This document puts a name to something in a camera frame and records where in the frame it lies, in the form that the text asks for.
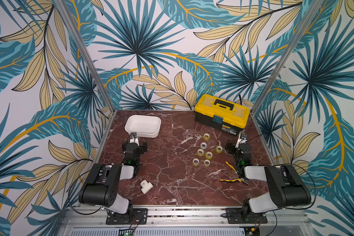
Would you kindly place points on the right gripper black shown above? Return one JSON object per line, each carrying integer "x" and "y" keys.
{"x": 240, "y": 147}

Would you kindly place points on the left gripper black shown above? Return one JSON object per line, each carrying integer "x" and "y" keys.
{"x": 142, "y": 147}

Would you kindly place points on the transparent tape roll three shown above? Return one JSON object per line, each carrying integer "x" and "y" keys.
{"x": 219, "y": 149}

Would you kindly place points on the white plastic storage box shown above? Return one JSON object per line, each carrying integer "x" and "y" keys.
{"x": 143, "y": 126}

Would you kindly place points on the transparent tape roll five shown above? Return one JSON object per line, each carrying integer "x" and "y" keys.
{"x": 209, "y": 155}

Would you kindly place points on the transparent tape roll seven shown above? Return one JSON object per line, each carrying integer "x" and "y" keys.
{"x": 207, "y": 162}

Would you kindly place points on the transparent tape roll two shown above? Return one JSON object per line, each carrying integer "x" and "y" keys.
{"x": 203, "y": 145}

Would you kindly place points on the transparent tape roll one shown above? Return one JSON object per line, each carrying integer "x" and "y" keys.
{"x": 206, "y": 136}

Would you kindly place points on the transparent tape roll four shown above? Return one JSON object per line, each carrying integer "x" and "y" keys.
{"x": 200, "y": 152}

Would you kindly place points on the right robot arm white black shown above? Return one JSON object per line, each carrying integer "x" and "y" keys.
{"x": 285, "y": 186}

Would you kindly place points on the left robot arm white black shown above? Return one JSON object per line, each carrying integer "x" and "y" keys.
{"x": 102, "y": 183}

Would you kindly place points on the transparent tape roll six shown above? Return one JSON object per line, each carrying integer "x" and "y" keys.
{"x": 196, "y": 162}

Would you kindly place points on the yellow black pliers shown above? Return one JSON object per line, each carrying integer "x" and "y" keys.
{"x": 234, "y": 177}

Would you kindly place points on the white pipe tee fitting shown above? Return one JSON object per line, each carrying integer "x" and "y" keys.
{"x": 146, "y": 186}

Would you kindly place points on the yellow black toolbox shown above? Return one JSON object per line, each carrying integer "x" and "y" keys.
{"x": 221, "y": 114}

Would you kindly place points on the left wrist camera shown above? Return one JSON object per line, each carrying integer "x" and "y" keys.
{"x": 132, "y": 137}

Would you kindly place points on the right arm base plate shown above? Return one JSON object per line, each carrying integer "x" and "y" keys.
{"x": 240, "y": 216}

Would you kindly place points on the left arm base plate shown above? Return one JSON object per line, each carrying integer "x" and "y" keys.
{"x": 134, "y": 216}

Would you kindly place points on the aluminium front rail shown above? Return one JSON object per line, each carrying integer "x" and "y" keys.
{"x": 186, "y": 221}

